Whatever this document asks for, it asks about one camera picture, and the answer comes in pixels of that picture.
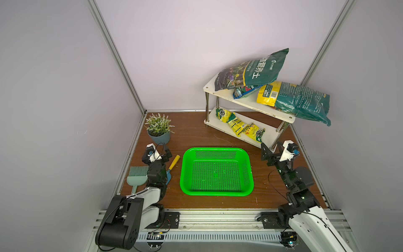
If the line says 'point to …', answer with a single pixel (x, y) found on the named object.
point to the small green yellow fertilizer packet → (259, 134)
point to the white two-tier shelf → (250, 101)
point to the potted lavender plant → (159, 128)
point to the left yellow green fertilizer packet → (224, 115)
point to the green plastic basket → (216, 171)
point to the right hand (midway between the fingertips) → (272, 141)
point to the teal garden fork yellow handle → (169, 171)
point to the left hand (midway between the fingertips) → (158, 145)
